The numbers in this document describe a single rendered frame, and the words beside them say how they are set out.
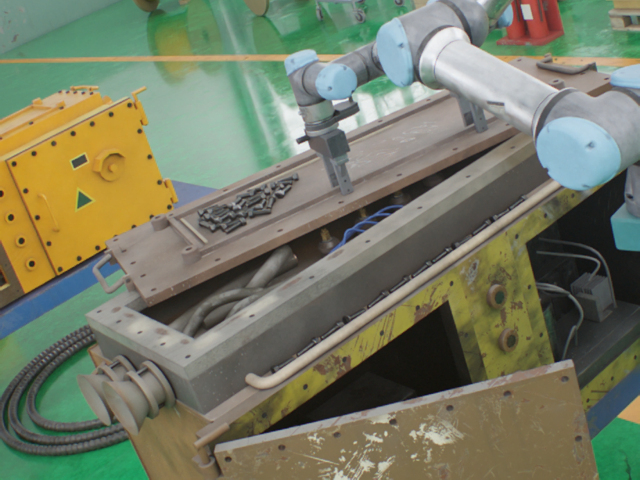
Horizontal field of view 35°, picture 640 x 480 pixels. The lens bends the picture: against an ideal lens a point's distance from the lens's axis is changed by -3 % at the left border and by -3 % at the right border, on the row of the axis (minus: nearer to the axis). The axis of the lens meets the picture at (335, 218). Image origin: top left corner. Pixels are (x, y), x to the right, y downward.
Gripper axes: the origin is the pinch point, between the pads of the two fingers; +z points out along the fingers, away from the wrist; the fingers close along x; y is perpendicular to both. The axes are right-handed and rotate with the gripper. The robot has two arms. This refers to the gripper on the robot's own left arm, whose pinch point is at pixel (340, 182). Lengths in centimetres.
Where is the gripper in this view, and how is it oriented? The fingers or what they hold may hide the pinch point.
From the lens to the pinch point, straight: 235.5
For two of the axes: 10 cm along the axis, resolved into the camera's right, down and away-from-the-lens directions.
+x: 4.0, 2.4, -8.8
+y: -8.7, 4.1, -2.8
